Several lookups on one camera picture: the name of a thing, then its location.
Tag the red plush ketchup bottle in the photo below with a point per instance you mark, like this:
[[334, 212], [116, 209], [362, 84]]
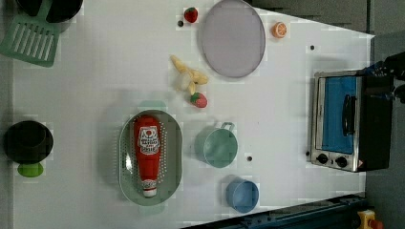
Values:
[[147, 150]]

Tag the plush strawberry near banana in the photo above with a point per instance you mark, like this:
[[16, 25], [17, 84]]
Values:
[[198, 100]]

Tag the plush peeled banana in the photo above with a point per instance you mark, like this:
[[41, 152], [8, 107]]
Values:
[[189, 79]]

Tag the grey round plate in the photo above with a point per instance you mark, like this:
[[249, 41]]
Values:
[[233, 38]]

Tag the blue cup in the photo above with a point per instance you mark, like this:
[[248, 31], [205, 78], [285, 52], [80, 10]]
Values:
[[242, 195]]

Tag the plush strawberry near plate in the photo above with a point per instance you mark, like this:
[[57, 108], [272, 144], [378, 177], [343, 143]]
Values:
[[191, 15]]

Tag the orange slice toy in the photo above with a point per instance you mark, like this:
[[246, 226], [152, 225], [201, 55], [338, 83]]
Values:
[[279, 30]]

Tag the silver toaster oven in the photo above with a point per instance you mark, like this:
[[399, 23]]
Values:
[[351, 122]]

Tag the black pot top left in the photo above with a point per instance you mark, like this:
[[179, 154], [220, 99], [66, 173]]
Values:
[[61, 12]]

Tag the green lime toy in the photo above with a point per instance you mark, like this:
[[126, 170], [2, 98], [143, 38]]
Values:
[[30, 170]]

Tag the black bowl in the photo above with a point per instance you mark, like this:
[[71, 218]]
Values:
[[28, 142]]

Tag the green slotted spatula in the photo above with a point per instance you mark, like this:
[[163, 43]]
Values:
[[32, 39]]

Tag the yellow red clamp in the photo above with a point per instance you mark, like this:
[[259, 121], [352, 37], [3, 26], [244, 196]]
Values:
[[368, 220]]

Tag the black device behind oven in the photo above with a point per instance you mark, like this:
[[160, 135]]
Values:
[[393, 68]]

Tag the green cup with handle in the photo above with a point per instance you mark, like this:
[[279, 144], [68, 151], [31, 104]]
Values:
[[217, 146]]

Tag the blue metal frame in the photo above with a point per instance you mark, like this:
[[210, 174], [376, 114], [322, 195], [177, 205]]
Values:
[[332, 213]]

